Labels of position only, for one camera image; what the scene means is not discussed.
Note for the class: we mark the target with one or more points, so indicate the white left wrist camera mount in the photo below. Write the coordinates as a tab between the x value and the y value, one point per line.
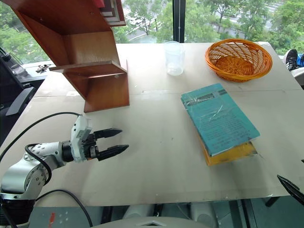
79	129

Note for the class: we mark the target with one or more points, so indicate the clear plastic cup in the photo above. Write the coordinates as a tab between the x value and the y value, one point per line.
174	59

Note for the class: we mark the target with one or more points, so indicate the pale grey robot torso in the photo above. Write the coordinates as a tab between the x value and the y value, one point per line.
152	223

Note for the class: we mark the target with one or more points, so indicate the yellow paperback book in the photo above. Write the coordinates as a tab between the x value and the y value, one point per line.
234	155

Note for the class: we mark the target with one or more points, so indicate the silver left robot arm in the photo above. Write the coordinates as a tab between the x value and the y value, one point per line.
16	173

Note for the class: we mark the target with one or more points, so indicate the teal paperback book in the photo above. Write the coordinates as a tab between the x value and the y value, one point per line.
219	117

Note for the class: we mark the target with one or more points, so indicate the black window mullion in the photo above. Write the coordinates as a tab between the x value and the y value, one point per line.
178	21

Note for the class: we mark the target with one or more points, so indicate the dark table leg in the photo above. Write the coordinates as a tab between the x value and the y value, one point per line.
273	201

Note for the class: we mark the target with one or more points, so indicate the white rounded robot leg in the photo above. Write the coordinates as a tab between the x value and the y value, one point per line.
139	211
204	212

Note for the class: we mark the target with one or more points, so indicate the black and white sneaker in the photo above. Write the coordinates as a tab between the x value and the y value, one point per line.
291	59

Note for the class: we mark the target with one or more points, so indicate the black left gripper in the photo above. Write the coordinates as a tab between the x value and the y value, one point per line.
91	147

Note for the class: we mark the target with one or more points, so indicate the orange woven basket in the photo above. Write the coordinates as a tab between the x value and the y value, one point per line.
238	60

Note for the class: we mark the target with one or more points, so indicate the brown wooden bookshelf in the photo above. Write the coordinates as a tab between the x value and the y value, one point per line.
78	57

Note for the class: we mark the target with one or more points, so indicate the bunch of keys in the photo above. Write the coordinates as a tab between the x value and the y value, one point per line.
44	68

